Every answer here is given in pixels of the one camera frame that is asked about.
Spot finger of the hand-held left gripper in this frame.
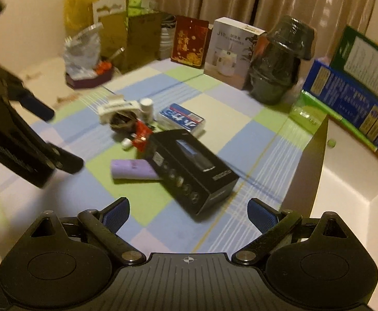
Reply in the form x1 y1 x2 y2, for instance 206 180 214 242
45 142 85 174
10 79 56 121

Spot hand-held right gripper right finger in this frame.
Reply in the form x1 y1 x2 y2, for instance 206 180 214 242
232 197 350 264

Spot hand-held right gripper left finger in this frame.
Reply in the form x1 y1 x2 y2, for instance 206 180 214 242
23 197 146 264

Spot purple packet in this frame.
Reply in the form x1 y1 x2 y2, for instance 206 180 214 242
110 159 160 181

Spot red snack packet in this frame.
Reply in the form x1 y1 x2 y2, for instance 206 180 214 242
132 120 154 151

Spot black product box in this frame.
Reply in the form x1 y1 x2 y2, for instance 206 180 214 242
145 129 240 217

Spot brown cardboard box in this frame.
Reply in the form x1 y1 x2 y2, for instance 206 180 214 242
301 113 378 260

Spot checked cloth desktop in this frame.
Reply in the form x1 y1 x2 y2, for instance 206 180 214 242
0 60 329 260

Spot dark purple tray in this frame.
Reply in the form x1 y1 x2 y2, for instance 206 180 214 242
65 61 115 89

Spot silver foil bag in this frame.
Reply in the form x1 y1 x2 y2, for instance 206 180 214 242
62 23 103 78

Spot orange red snacks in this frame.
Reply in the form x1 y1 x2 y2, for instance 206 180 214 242
95 61 113 75

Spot small white bottle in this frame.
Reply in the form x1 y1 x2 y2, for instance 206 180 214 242
140 98 154 120

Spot white gold gift bag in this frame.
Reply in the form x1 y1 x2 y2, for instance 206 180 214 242
92 0 128 68

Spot green tissue pack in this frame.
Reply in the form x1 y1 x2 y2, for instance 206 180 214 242
288 91 329 135

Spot yellow plastic bag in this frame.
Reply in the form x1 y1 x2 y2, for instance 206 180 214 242
64 0 110 34

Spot blue tissue pack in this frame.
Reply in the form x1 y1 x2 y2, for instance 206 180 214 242
158 103 206 133

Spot green brown paper bag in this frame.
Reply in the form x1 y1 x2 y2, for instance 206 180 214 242
124 0 162 70

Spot blue printed box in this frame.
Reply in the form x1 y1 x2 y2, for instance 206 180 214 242
302 58 378 151

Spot striped bag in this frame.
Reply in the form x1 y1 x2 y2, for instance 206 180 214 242
159 15 178 60

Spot dark plastic-wrapped object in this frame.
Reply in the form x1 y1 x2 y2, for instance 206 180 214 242
249 15 316 104

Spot red gold box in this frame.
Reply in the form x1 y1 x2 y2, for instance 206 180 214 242
169 16 209 68

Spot white appliance box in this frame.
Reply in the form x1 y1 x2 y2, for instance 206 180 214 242
203 17 265 90

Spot green printed box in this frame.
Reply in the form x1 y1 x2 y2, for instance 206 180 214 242
330 26 378 117

